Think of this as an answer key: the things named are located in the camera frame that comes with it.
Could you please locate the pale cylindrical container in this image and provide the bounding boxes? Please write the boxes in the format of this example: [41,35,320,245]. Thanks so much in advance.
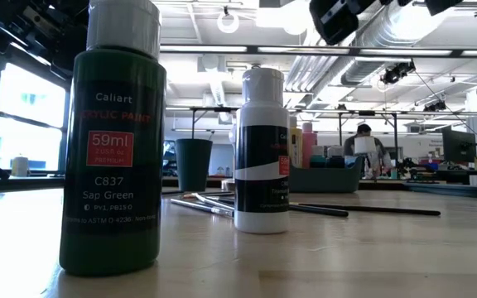
[11,156,30,178]

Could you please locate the short paintbrush orange ferrule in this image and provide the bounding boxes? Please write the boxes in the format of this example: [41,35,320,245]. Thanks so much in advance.
[300,201,442,218]

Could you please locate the silver ventilation duct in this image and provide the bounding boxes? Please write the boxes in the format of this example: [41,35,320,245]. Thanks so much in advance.
[340,6,434,86]

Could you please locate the black overhead frame beam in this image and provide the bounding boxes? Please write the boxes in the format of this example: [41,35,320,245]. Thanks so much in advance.
[159,43,477,59]

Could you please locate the black computer monitor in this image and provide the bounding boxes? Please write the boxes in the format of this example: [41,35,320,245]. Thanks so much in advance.
[441,126,477,163]

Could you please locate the small green paint bottle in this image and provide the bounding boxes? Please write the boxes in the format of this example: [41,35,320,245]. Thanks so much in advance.
[59,0,167,277]

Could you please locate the white cylindrical object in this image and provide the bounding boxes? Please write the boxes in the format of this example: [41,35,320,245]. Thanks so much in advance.
[353,135,378,156]

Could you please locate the person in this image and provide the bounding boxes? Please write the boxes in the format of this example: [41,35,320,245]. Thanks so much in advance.
[343,123,388,179]

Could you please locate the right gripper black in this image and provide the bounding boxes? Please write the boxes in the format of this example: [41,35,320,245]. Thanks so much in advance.
[308,0,389,46]

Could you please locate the large pink paint bottle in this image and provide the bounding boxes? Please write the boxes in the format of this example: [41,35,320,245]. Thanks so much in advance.
[301,122,318,169]

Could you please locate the teal plastic bin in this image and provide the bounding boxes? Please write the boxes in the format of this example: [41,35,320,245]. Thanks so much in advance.
[288,155,364,195]

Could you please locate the small white paint bottle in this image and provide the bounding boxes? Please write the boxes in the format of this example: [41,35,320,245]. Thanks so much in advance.
[233,67,292,235]

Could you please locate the teal ribbed plastic cup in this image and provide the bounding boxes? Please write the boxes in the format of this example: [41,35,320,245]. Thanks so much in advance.
[175,138,214,193]

